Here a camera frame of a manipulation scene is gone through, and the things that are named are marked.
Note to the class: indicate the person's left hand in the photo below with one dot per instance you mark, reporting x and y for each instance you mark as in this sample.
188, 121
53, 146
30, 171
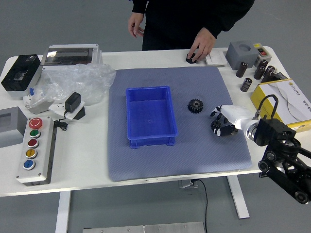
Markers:
204, 42

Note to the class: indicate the person's right hand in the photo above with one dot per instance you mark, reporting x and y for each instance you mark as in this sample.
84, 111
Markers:
135, 24

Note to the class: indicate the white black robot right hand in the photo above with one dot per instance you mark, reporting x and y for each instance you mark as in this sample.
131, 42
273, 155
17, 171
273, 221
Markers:
236, 115

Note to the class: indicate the white wall switch panel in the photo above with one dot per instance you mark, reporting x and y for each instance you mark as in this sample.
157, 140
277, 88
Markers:
216, 59

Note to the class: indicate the black hex nut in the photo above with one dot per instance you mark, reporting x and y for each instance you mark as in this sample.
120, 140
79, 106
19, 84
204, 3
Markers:
190, 60

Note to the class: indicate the small black gear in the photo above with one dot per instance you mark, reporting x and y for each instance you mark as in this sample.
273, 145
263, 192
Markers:
214, 125

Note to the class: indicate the big black gear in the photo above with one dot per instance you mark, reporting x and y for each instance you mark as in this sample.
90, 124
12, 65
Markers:
192, 109

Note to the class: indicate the blue plastic box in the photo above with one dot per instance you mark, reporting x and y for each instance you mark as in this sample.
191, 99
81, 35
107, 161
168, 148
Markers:
150, 116

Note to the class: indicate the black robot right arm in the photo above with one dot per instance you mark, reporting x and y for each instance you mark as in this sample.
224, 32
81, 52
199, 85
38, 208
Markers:
274, 133

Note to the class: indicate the person's left forearm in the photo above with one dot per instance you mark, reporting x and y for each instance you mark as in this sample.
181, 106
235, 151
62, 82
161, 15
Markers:
226, 21

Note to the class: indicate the yellow white cardboard box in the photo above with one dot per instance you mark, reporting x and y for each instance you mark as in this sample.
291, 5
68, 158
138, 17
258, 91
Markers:
291, 97

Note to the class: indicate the clear-lid distribution box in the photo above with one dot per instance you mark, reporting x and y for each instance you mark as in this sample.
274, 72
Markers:
70, 54

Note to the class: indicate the grey box with window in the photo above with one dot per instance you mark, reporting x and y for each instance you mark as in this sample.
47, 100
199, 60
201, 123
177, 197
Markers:
9, 131

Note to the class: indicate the black capacitor with label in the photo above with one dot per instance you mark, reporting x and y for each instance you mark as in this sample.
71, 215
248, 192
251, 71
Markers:
246, 84

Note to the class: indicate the grey block with round hole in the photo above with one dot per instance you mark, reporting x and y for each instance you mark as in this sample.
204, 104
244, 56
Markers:
235, 57

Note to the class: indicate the person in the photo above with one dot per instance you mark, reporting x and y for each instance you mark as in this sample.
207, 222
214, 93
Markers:
175, 21

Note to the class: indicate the dark brown capacitor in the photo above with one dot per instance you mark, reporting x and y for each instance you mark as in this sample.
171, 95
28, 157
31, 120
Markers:
268, 72
241, 69
260, 70

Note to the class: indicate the grey-blue textured mat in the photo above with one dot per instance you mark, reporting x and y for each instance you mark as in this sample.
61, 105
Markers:
199, 155

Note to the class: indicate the small black flat device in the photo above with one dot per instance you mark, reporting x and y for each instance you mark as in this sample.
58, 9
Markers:
280, 75

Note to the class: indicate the clear plastic bag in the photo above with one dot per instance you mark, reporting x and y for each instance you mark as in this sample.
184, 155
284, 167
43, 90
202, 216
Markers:
77, 80

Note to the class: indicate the white table leg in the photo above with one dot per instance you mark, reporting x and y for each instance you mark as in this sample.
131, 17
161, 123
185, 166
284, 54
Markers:
239, 199
62, 211

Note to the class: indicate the black power adapter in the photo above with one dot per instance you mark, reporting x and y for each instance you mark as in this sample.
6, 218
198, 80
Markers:
73, 102

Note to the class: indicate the white socket plate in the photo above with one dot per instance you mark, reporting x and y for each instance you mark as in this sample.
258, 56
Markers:
57, 108

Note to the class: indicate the white circuit breaker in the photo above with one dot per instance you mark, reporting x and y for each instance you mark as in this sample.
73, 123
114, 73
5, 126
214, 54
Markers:
36, 108

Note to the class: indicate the silver metal plate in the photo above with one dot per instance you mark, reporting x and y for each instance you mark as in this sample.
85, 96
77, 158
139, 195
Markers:
145, 228

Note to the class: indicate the grey five-button control station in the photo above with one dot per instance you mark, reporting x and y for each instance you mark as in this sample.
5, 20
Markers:
41, 157

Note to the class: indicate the grey red-green button switch box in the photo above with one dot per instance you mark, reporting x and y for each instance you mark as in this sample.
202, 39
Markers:
263, 51

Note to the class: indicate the grey under-table bracket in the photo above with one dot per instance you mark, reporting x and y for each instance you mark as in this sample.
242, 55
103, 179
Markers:
187, 184

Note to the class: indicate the black-lid grey enclosure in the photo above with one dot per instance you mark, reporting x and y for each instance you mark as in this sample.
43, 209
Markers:
19, 72

